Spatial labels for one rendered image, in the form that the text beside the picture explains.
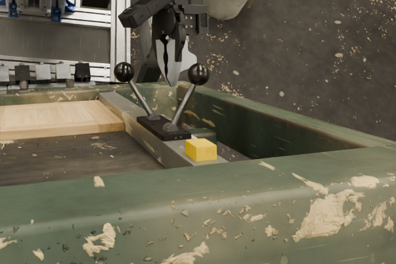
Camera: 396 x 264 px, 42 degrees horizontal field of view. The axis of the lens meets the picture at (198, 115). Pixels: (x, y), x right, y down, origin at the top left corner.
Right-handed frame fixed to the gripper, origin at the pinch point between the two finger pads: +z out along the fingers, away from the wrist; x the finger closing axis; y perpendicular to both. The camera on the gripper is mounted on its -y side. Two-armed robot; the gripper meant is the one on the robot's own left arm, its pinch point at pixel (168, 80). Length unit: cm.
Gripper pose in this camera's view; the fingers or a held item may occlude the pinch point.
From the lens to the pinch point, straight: 98.5
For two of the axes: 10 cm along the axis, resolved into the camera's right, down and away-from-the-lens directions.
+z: 0.2, 9.9, 1.6
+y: 7.8, -1.2, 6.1
